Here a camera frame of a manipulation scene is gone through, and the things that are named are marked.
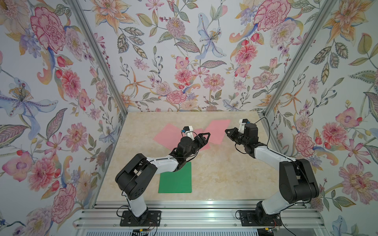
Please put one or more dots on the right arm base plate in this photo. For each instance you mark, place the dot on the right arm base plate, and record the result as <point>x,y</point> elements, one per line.
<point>252,218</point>

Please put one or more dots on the left corner aluminium post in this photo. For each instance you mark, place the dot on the left corner aluminium post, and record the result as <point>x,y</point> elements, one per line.
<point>83,23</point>

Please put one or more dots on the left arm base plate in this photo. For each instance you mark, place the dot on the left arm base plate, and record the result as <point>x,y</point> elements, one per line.
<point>148,218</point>

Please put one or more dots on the pink paper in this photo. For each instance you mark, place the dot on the pink paper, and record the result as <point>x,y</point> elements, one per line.
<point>169,137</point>
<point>201,140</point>
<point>217,128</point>

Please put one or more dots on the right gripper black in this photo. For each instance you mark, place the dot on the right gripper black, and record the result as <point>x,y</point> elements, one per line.
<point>235,131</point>

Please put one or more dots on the right corner aluminium post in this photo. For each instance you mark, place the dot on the right corner aluminium post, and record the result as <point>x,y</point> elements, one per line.
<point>319,20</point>

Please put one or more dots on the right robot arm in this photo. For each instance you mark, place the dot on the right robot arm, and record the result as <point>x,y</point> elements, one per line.
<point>297,181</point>

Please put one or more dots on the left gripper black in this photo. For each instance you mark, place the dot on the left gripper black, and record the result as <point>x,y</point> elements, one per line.
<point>203,140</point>

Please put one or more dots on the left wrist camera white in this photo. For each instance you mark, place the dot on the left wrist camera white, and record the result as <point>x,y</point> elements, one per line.
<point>186,130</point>

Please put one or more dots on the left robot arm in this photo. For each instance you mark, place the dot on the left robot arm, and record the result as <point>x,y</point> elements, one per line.
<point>135,177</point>

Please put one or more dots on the corner aluminium post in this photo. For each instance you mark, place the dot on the corner aluminium post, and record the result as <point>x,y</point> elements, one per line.
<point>319,20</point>
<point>83,23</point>

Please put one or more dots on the green paper hidden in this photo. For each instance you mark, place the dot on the green paper hidden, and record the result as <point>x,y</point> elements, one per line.
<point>176,182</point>

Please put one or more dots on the aluminium rail frame front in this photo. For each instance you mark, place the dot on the aluminium rail frame front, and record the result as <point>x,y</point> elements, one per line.
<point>198,215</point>

